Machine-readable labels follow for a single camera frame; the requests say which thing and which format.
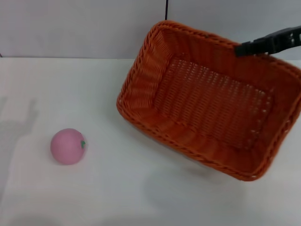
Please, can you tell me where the pink ball toy fruit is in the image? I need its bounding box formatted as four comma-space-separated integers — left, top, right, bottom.
50, 128, 87, 166

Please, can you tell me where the orange woven plastic basket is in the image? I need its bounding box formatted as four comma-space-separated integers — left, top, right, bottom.
116, 20, 301, 182

